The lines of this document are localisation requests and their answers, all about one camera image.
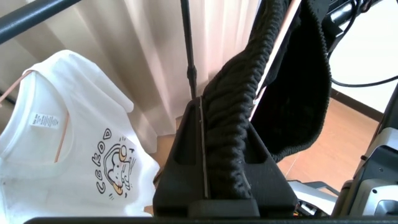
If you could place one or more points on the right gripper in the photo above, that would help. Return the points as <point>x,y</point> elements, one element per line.
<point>334,15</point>

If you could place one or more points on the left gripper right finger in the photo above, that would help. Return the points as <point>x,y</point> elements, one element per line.
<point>270,186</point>

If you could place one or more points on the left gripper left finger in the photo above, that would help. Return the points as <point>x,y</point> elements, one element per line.
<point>180,180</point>

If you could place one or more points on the pink clothes hanger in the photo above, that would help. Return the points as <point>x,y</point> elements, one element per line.
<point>62,137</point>
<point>280,40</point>

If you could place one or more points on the black shorts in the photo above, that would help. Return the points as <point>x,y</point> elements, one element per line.
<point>230,109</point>

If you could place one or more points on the black clothes rack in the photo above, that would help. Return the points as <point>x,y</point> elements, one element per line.
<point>31,12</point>

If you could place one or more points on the beige curtain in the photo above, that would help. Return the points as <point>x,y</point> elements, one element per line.
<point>140,62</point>

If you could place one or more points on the white printed T-shirt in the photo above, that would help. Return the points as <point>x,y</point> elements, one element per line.
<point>77,109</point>

